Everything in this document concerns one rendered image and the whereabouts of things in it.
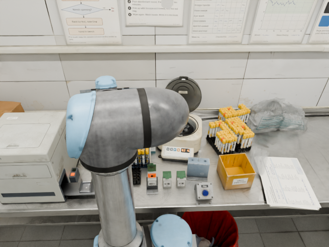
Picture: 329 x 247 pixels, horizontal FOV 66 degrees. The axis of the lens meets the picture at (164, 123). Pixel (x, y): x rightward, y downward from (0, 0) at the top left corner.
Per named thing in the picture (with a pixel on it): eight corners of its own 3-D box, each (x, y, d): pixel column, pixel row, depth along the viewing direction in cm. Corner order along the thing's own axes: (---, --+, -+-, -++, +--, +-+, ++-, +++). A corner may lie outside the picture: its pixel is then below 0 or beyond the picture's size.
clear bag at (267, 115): (250, 136, 147) (258, 110, 136) (236, 119, 161) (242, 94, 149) (288, 129, 153) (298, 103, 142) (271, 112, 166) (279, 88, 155)
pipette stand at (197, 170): (186, 179, 121) (187, 165, 115) (186, 168, 127) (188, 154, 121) (207, 181, 120) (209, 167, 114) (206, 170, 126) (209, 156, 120)
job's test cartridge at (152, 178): (148, 188, 115) (147, 179, 111) (148, 180, 119) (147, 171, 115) (156, 188, 115) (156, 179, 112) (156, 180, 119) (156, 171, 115)
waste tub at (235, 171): (223, 190, 116) (227, 176, 110) (215, 169, 127) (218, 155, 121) (251, 187, 118) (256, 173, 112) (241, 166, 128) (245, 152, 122)
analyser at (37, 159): (0, 204, 109) (-32, 155, 91) (25, 159, 131) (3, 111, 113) (71, 202, 111) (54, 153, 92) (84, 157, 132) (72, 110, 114)
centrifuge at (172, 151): (153, 160, 131) (153, 142, 124) (161, 125, 155) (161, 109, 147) (199, 164, 129) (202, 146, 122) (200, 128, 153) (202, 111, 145)
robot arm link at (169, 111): (208, 82, 44) (157, 86, 92) (147, 87, 42) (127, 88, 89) (212, 146, 46) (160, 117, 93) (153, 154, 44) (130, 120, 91)
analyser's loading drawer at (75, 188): (57, 197, 110) (54, 190, 107) (61, 185, 115) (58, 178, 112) (104, 196, 111) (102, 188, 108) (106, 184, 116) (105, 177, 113)
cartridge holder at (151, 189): (146, 194, 114) (146, 189, 112) (146, 179, 121) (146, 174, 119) (158, 194, 114) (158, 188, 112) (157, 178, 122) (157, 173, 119)
